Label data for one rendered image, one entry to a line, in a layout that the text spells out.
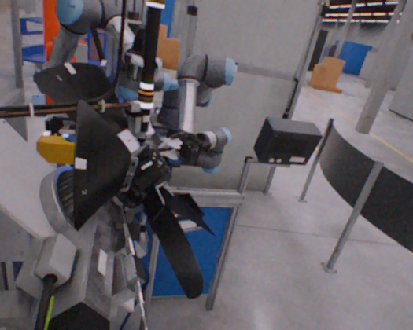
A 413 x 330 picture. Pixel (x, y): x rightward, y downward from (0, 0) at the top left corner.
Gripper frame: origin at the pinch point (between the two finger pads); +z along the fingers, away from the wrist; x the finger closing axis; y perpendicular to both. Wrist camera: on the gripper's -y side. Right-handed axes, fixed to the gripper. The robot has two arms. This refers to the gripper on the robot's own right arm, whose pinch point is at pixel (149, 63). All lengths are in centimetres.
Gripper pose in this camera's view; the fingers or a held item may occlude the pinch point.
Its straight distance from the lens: 83.9
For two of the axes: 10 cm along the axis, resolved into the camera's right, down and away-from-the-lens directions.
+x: -9.1, 0.2, -4.2
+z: 3.8, 4.6, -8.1
